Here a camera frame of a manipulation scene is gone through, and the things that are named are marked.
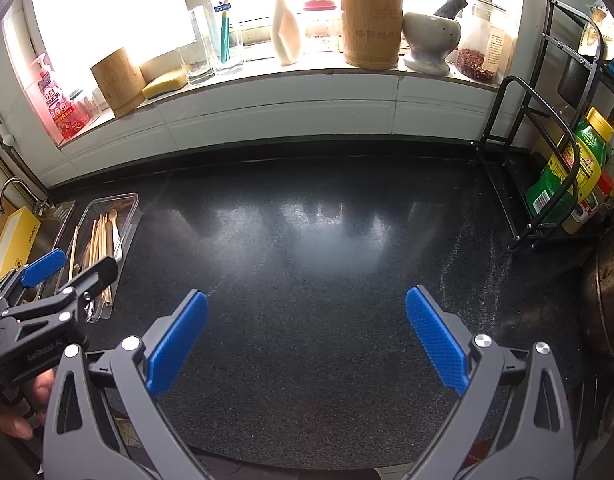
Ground black wire rack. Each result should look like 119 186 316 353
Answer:
479 0 614 252

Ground small glass jar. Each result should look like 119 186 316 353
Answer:
70 89 102 126

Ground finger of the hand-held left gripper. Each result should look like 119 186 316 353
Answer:
0 256 120 333
0 248 69 311

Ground red lidded jar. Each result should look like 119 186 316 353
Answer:
302 0 344 56

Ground bamboo utensil holder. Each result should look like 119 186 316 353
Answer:
341 0 404 71

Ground bamboo cup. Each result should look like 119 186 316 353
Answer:
90 47 147 117

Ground stone pestle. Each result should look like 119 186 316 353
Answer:
433 0 469 21

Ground pink soap pump bottle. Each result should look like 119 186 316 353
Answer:
26 52 73 141

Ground yellow sponge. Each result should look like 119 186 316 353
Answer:
141 70 188 101

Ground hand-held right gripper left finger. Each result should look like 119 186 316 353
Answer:
42 289 210 480

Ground clear plastic container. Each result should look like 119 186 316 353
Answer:
57 191 143 322

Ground glass jar chili flakes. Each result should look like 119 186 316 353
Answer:
456 0 518 85

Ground plastic food bag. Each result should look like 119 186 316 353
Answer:
579 2 614 61

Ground teal brush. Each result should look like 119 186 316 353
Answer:
211 0 234 63

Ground person's left hand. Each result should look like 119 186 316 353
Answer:
0 367 58 441

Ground tall glass vase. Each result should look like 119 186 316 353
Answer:
189 2 245 77

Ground white bottle blue cap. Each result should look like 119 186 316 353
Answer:
269 0 304 66

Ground stone mortar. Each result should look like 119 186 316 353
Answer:
402 11 462 77

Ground red label jar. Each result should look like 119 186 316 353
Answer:
562 170 614 235

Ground dark frying pan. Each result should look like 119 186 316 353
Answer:
579 230 614 361

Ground white handled wooden spoon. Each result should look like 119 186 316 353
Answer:
110 208 124 263

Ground green packet on rack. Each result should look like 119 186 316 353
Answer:
526 107 614 221

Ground yellow cardboard box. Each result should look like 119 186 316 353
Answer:
0 206 42 283

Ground metal cup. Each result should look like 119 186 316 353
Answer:
557 52 600 108

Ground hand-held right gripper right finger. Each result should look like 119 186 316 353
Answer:
404 285 575 480

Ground metal faucet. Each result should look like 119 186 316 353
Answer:
0 177 50 216

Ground short glass tumbler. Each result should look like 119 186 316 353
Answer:
177 42 217 86

